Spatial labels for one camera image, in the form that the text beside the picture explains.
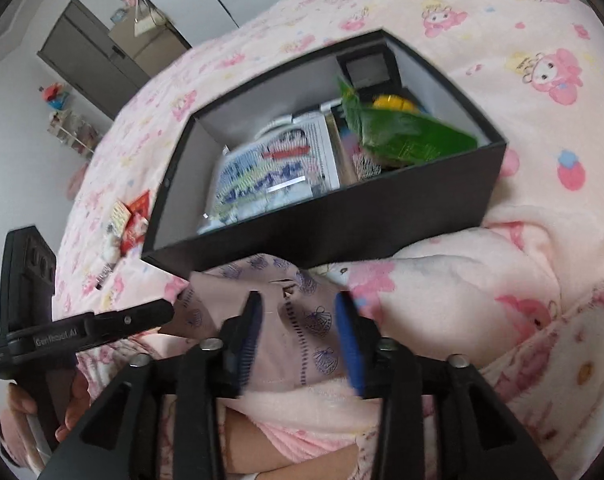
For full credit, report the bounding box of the person's left forearm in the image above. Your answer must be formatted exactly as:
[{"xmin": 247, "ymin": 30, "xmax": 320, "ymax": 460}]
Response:
[{"xmin": 0, "ymin": 402, "xmax": 45, "ymax": 473}]

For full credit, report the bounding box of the red photo card packet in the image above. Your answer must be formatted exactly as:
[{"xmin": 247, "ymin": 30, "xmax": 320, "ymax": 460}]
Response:
[{"xmin": 119, "ymin": 191, "xmax": 156, "ymax": 253}]

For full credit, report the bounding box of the grey double door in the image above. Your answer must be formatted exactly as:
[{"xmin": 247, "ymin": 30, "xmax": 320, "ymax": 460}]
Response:
[{"xmin": 37, "ymin": 0, "xmax": 193, "ymax": 111}]

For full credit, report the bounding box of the white toy shelf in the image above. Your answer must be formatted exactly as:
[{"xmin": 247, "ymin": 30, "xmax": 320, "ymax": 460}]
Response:
[{"xmin": 47, "ymin": 107, "xmax": 101, "ymax": 157}]

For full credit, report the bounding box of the person's left hand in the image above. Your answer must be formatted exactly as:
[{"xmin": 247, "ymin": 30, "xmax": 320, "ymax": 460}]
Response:
[{"xmin": 6, "ymin": 372, "xmax": 91, "ymax": 449}]

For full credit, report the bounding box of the beige cabinet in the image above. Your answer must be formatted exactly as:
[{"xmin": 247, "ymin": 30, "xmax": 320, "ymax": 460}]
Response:
[{"xmin": 107, "ymin": 10, "xmax": 191, "ymax": 79}]

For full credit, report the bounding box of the yellow round toy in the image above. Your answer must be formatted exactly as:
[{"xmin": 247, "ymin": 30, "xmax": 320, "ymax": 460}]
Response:
[{"xmin": 372, "ymin": 92, "xmax": 418, "ymax": 112}]

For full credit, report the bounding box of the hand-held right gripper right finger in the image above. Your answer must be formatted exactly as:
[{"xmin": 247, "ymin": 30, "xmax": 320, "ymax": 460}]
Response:
[{"xmin": 334, "ymin": 292, "xmax": 558, "ymax": 480}]

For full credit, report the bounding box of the small black box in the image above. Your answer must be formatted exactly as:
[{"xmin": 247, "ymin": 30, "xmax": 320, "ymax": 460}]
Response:
[{"xmin": 336, "ymin": 52, "xmax": 402, "ymax": 92}]

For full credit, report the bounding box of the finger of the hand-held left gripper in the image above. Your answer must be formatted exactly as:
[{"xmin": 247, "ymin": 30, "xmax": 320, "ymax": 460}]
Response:
[{"xmin": 84, "ymin": 301, "xmax": 176, "ymax": 345}]

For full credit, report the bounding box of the person's bare leg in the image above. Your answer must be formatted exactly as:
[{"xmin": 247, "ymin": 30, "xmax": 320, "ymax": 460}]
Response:
[{"xmin": 221, "ymin": 406, "xmax": 364, "ymax": 479}]

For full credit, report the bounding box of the pink printed blanket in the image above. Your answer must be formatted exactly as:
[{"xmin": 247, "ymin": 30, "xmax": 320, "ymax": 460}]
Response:
[{"xmin": 57, "ymin": 0, "xmax": 604, "ymax": 480}]

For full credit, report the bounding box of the colourful plush toy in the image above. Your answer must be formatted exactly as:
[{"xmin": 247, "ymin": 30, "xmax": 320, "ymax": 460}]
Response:
[{"xmin": 39, "ymin": 82, "xmax": 74, "ymax": 111}]

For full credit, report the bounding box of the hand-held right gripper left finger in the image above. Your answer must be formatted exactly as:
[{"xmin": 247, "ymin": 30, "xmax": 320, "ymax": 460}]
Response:
[{"xmin": 37, "ymin": 291, "xmax": 263, "ymax": 480}]

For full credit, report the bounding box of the pink pouch with purple print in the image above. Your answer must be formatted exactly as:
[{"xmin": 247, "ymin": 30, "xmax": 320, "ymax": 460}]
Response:
[{"xmin": 174, "ymin": 254, "xmax": 378, "ymax": 393}]

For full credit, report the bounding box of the black cardboard box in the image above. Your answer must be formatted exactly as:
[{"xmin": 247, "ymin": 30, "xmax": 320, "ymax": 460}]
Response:
[{"xmin": 141, "ymin": 29, "xmax": 508, "ymax": 283}]

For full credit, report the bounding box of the cartoon printed card pack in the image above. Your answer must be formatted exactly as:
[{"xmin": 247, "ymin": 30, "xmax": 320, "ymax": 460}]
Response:
[{"xmin": 198, "ymin": 112, "xmax": 342, "ymax": 234}]

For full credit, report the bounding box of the green foil packet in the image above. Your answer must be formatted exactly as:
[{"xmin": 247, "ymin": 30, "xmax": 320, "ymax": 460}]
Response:
[{"xmin": 338, "ymin": 77, "xmax": 479, "ymax": 159}]

